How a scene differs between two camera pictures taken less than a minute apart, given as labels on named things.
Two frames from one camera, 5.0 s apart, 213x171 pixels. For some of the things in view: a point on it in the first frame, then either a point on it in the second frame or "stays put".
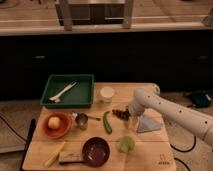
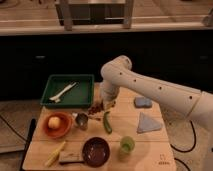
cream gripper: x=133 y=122 -> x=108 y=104
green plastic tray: x=80 y=96 stays put
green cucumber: x=108 y=129 stays put
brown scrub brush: x=71 y=158 stays put
